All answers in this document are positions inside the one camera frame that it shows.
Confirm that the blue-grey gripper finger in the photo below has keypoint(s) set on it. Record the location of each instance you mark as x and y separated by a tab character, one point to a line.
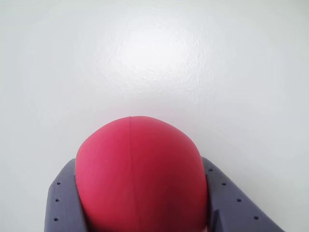
236	207
62	205

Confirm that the red ball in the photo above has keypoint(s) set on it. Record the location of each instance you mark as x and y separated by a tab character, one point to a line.
142	176

